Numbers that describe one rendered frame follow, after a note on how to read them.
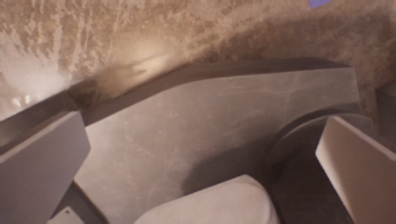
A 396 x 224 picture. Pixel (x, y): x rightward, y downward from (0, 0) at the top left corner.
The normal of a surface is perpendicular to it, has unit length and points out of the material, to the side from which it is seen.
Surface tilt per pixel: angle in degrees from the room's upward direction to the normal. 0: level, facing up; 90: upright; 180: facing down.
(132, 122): 0
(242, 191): 90
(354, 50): 0
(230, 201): 90
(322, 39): 0
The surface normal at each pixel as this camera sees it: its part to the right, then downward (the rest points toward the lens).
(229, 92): 0.00, 0.38
